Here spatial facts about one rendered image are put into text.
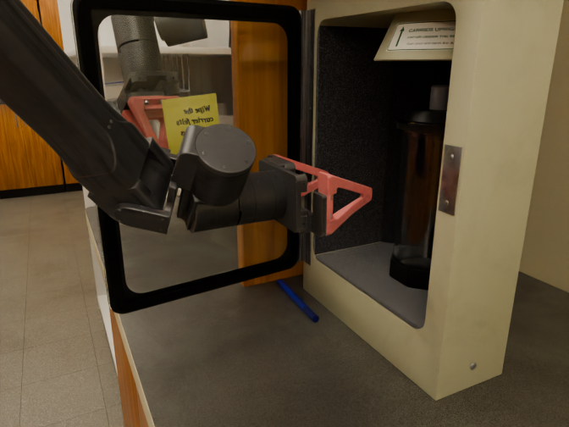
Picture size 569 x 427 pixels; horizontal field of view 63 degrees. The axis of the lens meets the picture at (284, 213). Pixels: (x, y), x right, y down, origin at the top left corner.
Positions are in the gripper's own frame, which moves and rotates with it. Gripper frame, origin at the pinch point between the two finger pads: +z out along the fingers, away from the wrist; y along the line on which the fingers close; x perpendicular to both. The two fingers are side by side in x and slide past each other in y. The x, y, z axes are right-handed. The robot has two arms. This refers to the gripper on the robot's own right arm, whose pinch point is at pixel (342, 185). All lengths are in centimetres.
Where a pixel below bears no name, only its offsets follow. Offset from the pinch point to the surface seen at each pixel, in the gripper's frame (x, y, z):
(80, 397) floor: 116, 135, -37
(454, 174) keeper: -3.7, -13.9, 4.1
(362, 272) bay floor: 15.3, 4.8, 7.2
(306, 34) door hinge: -18.6, 16.7, 3.9
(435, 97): -10.3, -0.6, 13.4
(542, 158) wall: 2.0, 7.0, 47.0
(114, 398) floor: 116, 128, -24
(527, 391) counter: 23.0, -18.2, 15.2
